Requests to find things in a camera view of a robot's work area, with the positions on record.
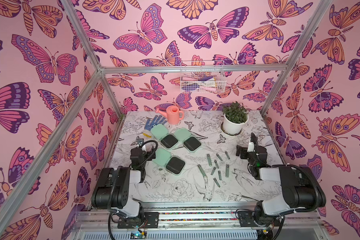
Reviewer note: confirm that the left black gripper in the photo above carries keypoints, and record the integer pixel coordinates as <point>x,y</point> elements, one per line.
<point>147,154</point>

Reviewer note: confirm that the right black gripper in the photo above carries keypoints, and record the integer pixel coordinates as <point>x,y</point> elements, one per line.
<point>244,150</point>

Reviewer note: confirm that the green clipper case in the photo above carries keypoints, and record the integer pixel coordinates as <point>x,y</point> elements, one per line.
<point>169,162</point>

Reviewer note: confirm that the large green nail clipper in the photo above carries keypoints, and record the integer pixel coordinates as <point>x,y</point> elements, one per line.
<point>209,160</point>

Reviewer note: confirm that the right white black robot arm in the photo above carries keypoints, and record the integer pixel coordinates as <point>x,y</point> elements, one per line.
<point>301,191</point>

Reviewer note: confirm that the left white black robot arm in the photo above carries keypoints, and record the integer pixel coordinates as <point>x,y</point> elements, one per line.
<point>111,192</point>

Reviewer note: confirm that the blue garden glove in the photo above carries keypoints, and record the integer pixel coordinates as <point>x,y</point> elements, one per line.
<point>151,123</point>

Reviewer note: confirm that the back left green case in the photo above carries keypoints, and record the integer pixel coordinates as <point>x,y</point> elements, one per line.
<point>161,133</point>

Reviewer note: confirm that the pink watering can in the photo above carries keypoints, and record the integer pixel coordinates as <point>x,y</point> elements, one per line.
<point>173,115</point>

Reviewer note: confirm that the potted green plant white pot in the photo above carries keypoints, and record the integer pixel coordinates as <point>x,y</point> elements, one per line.
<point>235,117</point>

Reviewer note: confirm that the back right green case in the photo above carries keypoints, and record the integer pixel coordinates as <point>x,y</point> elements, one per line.
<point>184,136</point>

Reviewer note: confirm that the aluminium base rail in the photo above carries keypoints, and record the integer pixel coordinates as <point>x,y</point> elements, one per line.
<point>199,221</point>

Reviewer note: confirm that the white wire wall basket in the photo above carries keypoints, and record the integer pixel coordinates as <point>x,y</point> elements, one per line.
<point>202,77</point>

